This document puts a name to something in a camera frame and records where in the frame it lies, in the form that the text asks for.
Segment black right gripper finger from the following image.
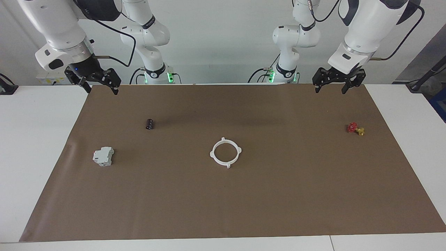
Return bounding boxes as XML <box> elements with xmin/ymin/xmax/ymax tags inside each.
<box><xmin>105</xmin><ymin>69</ymin><xmax>122</xmax><ymax>95</ymax></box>
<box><xmin>64</xmin><ymin>73</ymin><xmax>92</xmax><ymax>94</ymax></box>

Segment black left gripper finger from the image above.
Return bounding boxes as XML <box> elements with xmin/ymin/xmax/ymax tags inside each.
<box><xmin>342</xmin><ymin>70</ymin><xmax>366</xmax><ymax>94</ymax></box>
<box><xmin>312</xmin><ymin>68</ymin><xmax>330</xmax><ymax>94</ymax></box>

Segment white half-ring pipe clamp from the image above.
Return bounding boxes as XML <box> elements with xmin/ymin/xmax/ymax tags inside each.
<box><xmin>210</xmin><ymin>137</ymin><xmax>230</xmax><ymax>169</ymax></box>
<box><xmin>222</xmin><ymin>137</ymin><xmax>242</xmax><ymax>169</ymax></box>

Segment white box with labels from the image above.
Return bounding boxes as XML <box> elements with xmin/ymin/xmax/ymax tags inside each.
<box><xmin>37</xmin><ymin>73</ymin><xmax>70</xmax><ymax>86</ymax></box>

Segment black stand with pole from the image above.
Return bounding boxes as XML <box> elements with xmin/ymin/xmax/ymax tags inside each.
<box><xmin>406</xmin><ymin>56</ymin><xmax>446</xmax><ymax>93</ymax></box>

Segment grey partition panel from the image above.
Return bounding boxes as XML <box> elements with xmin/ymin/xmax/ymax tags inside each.
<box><xmin>394</xmin><ymin>24</ymin><xmax>446</xmax><ymax>84</ymax></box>

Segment grey circuit breaker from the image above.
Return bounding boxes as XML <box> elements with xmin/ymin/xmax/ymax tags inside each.
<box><xmin>92</xmin><ymin>146</ymin><xmax>115</xmax><ymax>167</ymax></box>

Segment blue crate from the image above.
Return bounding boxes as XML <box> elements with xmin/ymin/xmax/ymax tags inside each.
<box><xmin>429</xmin><ymin>87</ymin><xmax>446</xmax><ymax>123</ymax></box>

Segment brown paper mat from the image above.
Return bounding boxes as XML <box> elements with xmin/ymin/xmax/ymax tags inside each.
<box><xmin>19</xmin><ymin>83</ymin><xmax>446</xmax><ymax>242</ymax></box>

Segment black right base cables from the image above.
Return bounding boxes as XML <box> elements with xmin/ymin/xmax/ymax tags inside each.
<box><xmin>130</xmin><ymin>67</ymin><xmax>147</xmax><ymax>85</ymax></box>

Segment black base cables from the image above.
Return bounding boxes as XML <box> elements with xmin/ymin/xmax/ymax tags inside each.
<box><xmin>130</xmin><ymin>67</ymin><xmax>147</xmax><ymax>85</ymax></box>
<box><xmin>248</xmin><ymin>67</ymin><xmax>276</xmax><ymax>83</ymax></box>

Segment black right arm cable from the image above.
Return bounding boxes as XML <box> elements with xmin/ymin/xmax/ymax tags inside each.
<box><xmin>71</xmin><ymin>0</ymin><xmax>136</xmax><ymax>68</ymax></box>

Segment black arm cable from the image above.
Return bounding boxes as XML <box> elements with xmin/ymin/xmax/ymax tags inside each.
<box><xmin>71</xmin><ymin>0</ymin><xmax>136</xmax><ymax>68</ymax></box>
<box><xmin>308</xmin><ymin>0</ymin><xmax>425</xmax><ymax>61</ymax></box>

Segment red handle brass valve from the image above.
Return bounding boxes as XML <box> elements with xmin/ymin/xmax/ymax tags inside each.
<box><xmin>346</xmin><ymin>122</ymin><xmax>365</xmax><ymax>136</ymax></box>

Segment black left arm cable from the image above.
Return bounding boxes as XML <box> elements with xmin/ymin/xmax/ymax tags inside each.
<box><xmin>308</xmin><ymin>0</ymin><xmax>425</xmax><ymax>61</ymax></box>

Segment black left base cables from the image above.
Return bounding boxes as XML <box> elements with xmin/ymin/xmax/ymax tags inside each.
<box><xmin>248</xmin><ymin>67</ymin><xmax>276</xmax><ymax>83</ymax></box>

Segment black table clamp mount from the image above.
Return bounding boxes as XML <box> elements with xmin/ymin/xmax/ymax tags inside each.
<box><xmin>0</xmin><ymin>73</ymin><xmax>18</xmax><ymax>95</ymax></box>

